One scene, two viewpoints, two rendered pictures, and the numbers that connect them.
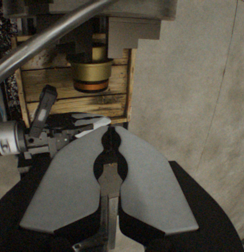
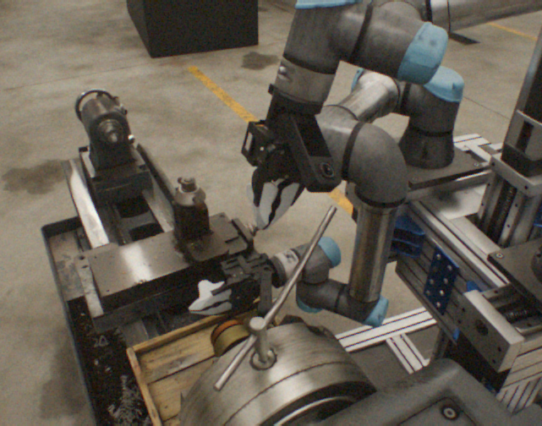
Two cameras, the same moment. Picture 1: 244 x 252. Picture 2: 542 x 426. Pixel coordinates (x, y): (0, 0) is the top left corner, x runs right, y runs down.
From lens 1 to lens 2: 0.65 m
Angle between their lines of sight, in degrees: 44
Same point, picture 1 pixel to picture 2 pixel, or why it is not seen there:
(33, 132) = (267, 275)
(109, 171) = (141, 271)
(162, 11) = (223, 360)
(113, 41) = not seen: hidden behind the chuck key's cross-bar
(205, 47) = not seen: outside the picture
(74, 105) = not seen: hidden behind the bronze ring
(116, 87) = (166, 386)
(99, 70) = (232, 335)
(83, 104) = (204, 349)
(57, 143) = (241, 270)
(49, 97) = (265, 305)
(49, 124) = (254, 285)
